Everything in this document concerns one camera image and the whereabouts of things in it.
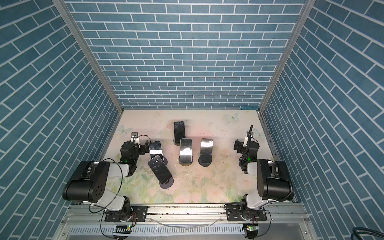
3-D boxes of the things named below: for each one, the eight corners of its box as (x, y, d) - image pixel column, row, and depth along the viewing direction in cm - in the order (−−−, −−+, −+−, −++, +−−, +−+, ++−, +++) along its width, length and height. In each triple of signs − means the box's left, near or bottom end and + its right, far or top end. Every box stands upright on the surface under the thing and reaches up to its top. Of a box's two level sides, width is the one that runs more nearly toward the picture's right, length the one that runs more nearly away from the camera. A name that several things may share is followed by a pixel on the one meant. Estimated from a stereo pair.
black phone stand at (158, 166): (164, 188, 84) (159, 179, 73) (153, 172, 90) (147, 161, 78) (174, 179, 87) (171, 169, 76) (163, 165, 93) (158, 153, 82)
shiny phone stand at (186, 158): (179, 166, 92) (178, 157, 83) (181, 148, 100) (180, 138, 91) (193, 166, 92) (192, 157, 83) (193, 148, 100) (193, 138, 91)
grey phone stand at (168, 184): (162, 191, 83) (160, 188, 78) (160, 185, 85) (158, 181, 81) (175, 185, 85) (174, 182, 80) (173, 179, 87) (172, 176, 83)
